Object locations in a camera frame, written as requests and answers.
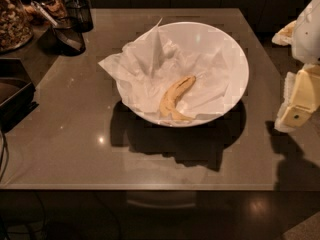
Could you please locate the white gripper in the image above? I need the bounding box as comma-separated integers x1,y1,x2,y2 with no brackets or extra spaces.
272,0,320,133

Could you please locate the yellow banana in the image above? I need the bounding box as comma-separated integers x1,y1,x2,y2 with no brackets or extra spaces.
159,75,196,121

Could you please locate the white bowl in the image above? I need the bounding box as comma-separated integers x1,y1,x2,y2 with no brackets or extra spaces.
116,21,250,128

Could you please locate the dark scoop bowl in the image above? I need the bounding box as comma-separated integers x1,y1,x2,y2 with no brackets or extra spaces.
52,17,86,56

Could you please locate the white crumpled paper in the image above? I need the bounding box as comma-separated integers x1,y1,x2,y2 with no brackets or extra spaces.
98,17,241,120

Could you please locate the black mesh cup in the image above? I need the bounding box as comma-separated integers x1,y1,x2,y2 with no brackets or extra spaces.
66,0,93,33

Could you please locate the small snack jar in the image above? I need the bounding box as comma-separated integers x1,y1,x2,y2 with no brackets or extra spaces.
41,0,68,19

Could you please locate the black tray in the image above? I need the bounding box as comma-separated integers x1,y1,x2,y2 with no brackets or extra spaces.
0,58,37,132

